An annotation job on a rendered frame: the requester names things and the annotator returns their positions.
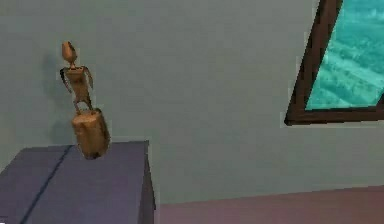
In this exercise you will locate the brown wooden figure statue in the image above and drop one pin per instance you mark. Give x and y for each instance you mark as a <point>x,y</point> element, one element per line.
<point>90,131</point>

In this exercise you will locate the purple grey cupboard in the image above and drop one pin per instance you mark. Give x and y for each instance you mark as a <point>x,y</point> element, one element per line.
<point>83,186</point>

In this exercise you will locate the dark framed turquoise picture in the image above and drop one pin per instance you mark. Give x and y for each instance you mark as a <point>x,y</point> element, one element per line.
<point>353,63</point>

